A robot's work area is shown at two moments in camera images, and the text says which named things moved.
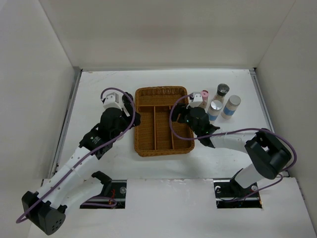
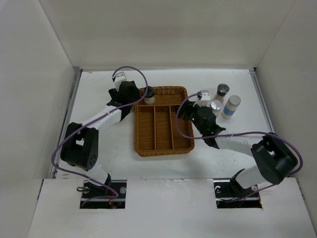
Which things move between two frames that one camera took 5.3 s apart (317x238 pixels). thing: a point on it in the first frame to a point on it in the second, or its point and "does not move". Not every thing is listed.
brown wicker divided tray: x=155 y=136 does not move
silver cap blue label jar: x=215 y=106 does not move
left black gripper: x=129 y=119 to x=114 y=92
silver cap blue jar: x=233 y=102 does not move
